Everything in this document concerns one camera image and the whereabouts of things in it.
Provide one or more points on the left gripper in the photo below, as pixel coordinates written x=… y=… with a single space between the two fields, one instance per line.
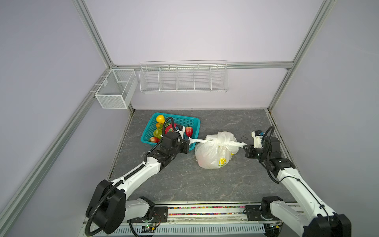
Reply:
x=184 y=143

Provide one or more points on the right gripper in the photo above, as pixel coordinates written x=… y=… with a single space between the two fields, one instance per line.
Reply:
x=249 y=150

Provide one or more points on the teal plastic basket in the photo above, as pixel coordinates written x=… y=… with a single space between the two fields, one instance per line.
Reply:
x=182 y=120

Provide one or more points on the white plastic bag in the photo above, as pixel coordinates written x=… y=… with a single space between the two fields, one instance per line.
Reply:
x=215 y=151

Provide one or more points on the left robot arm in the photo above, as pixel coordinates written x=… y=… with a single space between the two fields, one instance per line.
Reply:
x=110 y=206

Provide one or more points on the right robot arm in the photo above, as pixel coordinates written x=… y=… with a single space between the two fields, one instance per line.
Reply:
x=319 y=220

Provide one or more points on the red fake strawberry with stem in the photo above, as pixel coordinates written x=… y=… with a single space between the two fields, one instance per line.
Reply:
x=189 y=132

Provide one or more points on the orange fake fruit with leaves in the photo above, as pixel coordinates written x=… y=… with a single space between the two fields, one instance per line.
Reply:
x=159 y=125

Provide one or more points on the yellow fake lemon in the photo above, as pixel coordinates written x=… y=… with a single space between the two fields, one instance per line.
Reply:
x=160 y=119

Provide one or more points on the white mesh box basket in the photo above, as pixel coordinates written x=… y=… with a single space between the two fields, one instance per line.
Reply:
x=117 y=89

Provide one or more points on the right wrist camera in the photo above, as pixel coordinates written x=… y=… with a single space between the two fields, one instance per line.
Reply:
x=257 y=138

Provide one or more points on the white wire shelf basket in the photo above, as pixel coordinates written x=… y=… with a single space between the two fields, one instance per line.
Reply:
x=184 y=76

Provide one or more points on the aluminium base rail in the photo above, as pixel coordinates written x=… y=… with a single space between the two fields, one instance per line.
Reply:
x=204 y=219

